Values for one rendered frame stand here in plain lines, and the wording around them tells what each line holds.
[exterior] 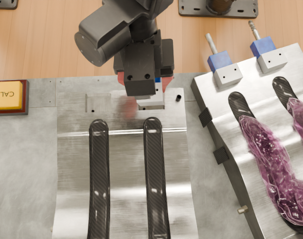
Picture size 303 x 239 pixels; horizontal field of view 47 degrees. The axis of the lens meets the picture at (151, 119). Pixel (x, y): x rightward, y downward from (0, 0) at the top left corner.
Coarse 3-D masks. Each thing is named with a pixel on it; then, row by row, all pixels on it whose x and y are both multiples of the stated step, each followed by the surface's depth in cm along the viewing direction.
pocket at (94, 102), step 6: (90, 96) 73; (96, 96) 74; (102, 96) 74; (108, 96) 74; (90, 102) 74; (96, 102) 74; (102, 102) 74; (108, 102) 74; (90, 108) 74; (96, 108) 74; (102, 108) 74; (108, 108) 74
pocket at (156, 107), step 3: (138, 105) 74; (156, 105) 75; (159, 105) 75; (162, 105) 75; (141, 108) 74; (144, 108) 75; (147, 108) 74; (150, 108) 74; (153, 108) 74; (156, 108) 74; (159, 108) 74; (162, 108) 74
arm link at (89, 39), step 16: (112, 0) 48; (128, 0) 48; (160, 0) 44; (96, 16) 46; (112, 16) 47; (128, 16) 47; (80, 32) 47; (96, 32) 45; (112, 32) 47; (128, 32) 49; (80, 48) 51; (96, 48) 47; (112, 48) 48; (96, 64) 50
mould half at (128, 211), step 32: (64, 96) 72; (128, 96) 72; (64, 128) 70; (128, 128) 70; (64, 160) 69; (128, 160) 69; (64, 192) 67; (128, 192) 68; (64, 224) 63; (128, 224) 64; (192, 224) 64
